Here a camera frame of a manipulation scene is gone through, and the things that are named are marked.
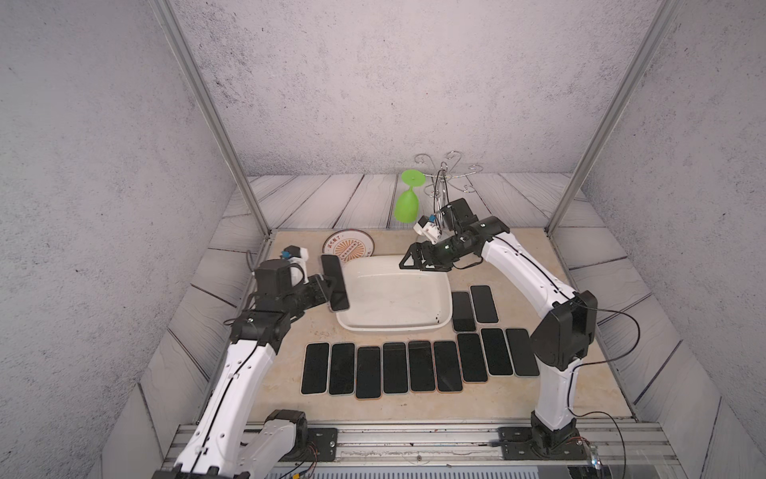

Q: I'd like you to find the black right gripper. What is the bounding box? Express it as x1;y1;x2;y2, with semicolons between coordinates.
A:
397;236;470;273

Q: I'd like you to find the black phone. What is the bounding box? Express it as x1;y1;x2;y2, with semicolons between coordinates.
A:
320;255;350;313
355;346;382;399

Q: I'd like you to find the mint green case phone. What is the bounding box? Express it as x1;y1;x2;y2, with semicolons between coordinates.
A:
328;342;356;395

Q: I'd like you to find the purple case phone back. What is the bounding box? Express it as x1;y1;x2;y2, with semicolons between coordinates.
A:
300;342;330;395

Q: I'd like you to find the grey green case phone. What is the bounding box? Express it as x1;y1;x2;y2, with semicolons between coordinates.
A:
470;285;499;325

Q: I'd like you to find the light green case phone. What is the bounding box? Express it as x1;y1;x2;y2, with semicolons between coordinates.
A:
383;342;409;394

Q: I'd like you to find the pink case phone front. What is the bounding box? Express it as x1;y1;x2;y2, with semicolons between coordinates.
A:
433;340;463;392

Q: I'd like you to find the blue purple case phone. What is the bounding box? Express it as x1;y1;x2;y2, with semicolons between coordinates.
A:
481;329;514;376

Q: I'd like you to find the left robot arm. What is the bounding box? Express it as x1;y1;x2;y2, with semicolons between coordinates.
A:
154;245;335;478

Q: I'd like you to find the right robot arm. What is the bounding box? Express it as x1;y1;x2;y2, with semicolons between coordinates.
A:
399;199;598;458

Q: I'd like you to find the white plastic storage box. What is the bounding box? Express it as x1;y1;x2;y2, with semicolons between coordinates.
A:
336;255;453;333

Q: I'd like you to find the pink case phone behind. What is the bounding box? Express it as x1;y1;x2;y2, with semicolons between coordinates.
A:
408;340;436;392

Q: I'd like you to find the pale pink case phone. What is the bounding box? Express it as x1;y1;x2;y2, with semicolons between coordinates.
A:
457;333;489;383

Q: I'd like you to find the green plastic wine glass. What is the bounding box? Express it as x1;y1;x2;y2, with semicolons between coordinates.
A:
394;169;426;224

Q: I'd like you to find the orange patterned round plate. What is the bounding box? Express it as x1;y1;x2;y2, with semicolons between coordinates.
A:
322;229;375;263

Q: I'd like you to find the metal glass rack stand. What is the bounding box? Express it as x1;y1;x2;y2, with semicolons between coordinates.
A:
414;150;484;213

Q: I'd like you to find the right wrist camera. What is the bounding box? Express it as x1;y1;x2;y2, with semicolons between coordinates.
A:
413;215;444;245

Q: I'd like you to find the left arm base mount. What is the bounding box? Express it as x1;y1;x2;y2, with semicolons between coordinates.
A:
279;427;338;463

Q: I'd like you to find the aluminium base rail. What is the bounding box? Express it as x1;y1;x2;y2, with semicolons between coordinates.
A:
275;417;686;478

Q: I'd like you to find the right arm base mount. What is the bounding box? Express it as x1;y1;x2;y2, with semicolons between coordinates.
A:
498;425;590;461

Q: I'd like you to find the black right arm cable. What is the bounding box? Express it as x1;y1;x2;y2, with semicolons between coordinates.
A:
567;306;642;479

